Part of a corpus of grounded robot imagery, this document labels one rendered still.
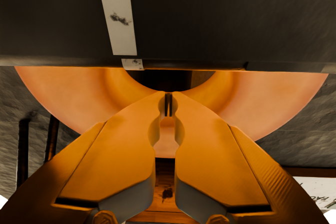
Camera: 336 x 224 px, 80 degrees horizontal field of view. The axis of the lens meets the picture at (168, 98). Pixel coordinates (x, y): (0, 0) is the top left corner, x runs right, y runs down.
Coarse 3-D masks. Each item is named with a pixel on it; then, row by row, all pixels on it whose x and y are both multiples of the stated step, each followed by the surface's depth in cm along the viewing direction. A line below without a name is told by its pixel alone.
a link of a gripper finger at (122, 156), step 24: (168, 96) 13; (120, 120) 9; (144, 120) 9; (96, 144) 8; (120, 144) 8; (144, 144) 8; (96, 168) 7; (120, 168) 7; (144, 168) 7; (72, 192) 6; (96, 192) 6; (120, 192) 6; (144, 192) 7; (120, 216) 7
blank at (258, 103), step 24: (24, 72) 10; (48, 72) 10; (72, 72) 10; (96, 72) 10; (120, 72) 13; (216, 72) 13; (240, 72) 9; (264, 72) 9; (288, 72) 9; (48, 96) 11; (72, 96) 11; (96, 96) 11; (120, 96) 12; (144, 96) 14; (192, 96) 14; (216, 96) 12; (240, 96) 11; (264, 96) 10; (288, 96) 10; (312, 96) 10; (72, 120) 13; (96, 120) 13; (168, 120) 13; (240, 120) 12; (264, 120) 12; (288, 120) 12; (168, 144) 14
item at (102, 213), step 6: (102, 210) 6; (108, 210) 6; (96, 216) 5; (102, 216) 5; (108, 216) 5; (114, 216) 5; (210, 216) 6; (216, 216) 6; (222, 216) 6; (96, 222) 5; (102, 222) 5; (108, 222) 5; (114, 222) 5; (210, 222) 5; (216, 222) 5; (222, 222) 5; (228, 222) 5
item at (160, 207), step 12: (156, 168) 23; (168, 168) 23; (156, 180) 22; (168, 180) 22; (156, 192) 21; (168, 192) 21; (156, 204) 20; (168, 204) 20; (132, 216) 18; (144, 216) 18; (156, 216) 18; (168, 216) 18; (180, 216) 18
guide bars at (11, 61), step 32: (0, 64) 6; (32, 64) 6; (64, 64) 6; (96, 64) 6; (160, 64) 6; (192, 64) 6; (224, 64) 6; (256, 64) 6; (288, 64) 6; (320, 64) 6
